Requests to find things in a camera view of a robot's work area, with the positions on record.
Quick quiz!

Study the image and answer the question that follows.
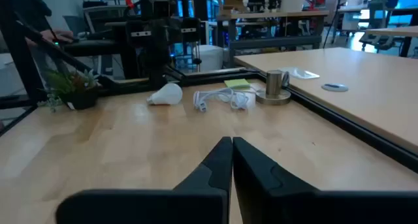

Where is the black office chair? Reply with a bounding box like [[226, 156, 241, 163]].
[[359, 0, 400, 52]]

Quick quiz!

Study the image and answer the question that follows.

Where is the person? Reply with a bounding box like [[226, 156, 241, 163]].
[[0, 0, 74, 55]]

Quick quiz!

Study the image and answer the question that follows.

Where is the small potted artificial plant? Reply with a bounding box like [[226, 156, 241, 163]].
[[37, 69, 103, 113]]

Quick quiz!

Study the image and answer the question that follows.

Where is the white lamp cable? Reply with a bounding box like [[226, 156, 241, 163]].
[[192, 86, 257, 113]]

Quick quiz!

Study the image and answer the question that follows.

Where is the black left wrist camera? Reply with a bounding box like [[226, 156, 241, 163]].
[[148, 0, 171, 21]]

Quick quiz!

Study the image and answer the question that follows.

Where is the white lightbulb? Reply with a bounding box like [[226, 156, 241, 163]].
[[146, 82, 184, 106]]

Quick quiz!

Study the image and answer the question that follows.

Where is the wooden background table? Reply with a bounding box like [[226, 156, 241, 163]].
[[364, 25, 418, 58]]

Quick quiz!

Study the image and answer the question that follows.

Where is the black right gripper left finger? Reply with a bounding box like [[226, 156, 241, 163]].
[[55, 136, 233, 224]]

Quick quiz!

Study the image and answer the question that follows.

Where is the silver rectangular desk plate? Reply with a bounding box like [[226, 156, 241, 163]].
[[277, 66, 321, 80]]

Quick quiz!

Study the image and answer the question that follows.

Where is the person's hand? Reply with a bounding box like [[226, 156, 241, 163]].
[[40, 28, 74, 44]]

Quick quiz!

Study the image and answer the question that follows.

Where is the wooden background workbench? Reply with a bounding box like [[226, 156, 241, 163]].
[[215, 10, 330, 68]]

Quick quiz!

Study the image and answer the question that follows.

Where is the brass lamp base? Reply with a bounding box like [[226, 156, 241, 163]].
[[255, 69, 292, 106]]

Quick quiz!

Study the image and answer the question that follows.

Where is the green sticky note pad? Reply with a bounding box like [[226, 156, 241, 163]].
[[223, 78, 251, 89]]

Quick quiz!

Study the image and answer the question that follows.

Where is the light wooden desk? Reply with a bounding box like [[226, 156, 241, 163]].
[[233, 46, 418, 156]]

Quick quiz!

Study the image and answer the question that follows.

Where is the grey round cable grommet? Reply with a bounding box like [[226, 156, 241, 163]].
[[321, 83, 349, 93]]

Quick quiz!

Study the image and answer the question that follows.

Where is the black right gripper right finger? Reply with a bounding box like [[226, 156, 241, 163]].
[[232, 136, 418, 224]]

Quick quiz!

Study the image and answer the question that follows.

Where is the black side desk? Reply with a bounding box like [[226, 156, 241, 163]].
[[61, 37, 131, 57]]

